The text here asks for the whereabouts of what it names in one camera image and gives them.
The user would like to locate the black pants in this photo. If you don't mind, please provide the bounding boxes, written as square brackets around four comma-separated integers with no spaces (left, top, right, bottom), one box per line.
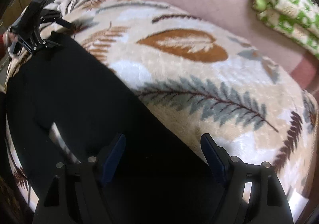
[5,32,223,223]

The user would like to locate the person's left hand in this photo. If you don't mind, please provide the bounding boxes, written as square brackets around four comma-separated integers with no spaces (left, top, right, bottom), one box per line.
[1,27,17,53]

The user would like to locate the green patterned folded blanket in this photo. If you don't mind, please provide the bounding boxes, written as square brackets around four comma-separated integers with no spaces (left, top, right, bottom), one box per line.
[253,0,318,58]

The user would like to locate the leaf-patterned beige fleece blanket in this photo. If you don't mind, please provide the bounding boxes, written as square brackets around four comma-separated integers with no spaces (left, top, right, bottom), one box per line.
[3,0,318,217]

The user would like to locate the pink bed sheet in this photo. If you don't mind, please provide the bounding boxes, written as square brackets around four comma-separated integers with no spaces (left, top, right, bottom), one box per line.
[151,0,318,93]

